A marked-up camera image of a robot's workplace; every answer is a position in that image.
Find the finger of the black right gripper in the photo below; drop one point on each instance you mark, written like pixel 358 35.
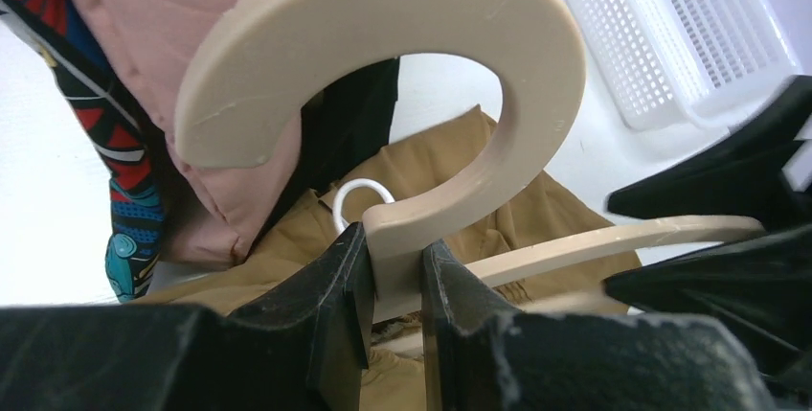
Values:
pixel 759 288

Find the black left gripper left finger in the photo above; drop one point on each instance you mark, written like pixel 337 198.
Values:
pixel 299 346

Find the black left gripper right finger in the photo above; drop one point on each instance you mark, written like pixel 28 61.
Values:
pixel 483 353

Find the tan brown shorts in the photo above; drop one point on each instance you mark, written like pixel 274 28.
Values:
pixel 472 180

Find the beige wooden hanger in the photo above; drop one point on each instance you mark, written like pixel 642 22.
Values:
pixel 528 52

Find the black shorts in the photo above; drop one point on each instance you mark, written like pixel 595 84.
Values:
pixel 343 126

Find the pink shorts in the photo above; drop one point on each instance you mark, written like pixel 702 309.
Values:
pixel 228 109

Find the colourful comic print shorts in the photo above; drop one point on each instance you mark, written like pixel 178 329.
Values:
pixel 112 119

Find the white plastic basket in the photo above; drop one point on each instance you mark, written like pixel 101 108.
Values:
pixel 702 62

